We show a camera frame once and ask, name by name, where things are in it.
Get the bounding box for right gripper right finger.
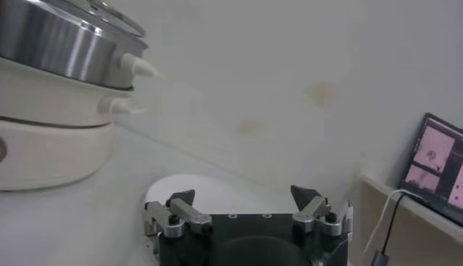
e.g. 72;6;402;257
290;184;354;240

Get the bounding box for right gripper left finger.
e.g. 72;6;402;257
140;189;213;261

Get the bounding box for round glass pot lid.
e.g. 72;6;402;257
46;0;148;39

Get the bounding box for white round plate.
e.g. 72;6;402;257
144;173;301;215

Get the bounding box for cream electric cooker base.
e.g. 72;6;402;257
0;56;149;192

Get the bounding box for black cable with adapter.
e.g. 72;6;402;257
370;192;426;266

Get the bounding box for white side table with cables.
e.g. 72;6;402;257
356;171;463;266

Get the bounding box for black laptop showing camera images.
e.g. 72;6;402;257
397;112;463;228

